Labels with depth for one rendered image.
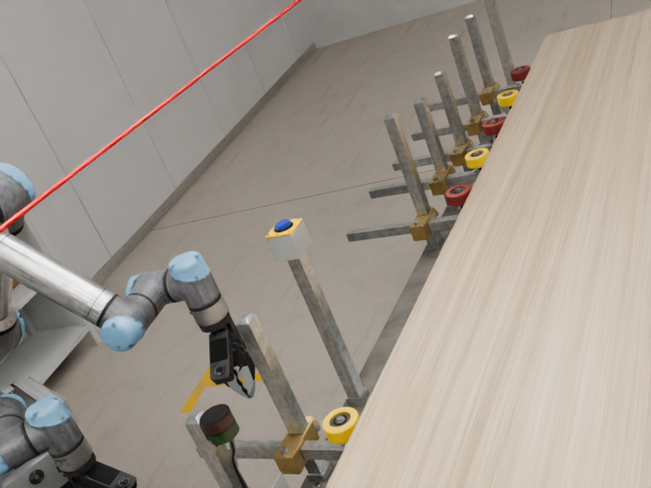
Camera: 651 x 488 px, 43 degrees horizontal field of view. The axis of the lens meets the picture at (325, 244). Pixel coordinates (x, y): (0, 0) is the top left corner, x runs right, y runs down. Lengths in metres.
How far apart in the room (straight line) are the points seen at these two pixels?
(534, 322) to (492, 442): 0.36
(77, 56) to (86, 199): 0.99
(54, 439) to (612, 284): 1.22
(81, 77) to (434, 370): 4.46
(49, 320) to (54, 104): 1.47
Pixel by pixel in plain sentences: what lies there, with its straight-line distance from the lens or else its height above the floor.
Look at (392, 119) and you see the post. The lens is 2.50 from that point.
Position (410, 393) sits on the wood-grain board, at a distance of 1.76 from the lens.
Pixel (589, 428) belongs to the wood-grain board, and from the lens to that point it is 1.56.
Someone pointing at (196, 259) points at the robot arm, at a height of 1.30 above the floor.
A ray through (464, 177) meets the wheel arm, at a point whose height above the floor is 0.84.
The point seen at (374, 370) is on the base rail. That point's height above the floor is 0.70.
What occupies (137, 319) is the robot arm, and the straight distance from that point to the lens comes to 1.69.
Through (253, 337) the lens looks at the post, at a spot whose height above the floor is 1.12.
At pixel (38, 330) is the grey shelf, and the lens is 5.04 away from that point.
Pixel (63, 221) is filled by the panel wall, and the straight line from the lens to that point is 5.43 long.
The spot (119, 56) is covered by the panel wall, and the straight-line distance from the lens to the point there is 6.30.
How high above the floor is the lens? 1.94
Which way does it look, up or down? 24 degrees down
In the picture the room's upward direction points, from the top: 23 degrees counter-clockwise
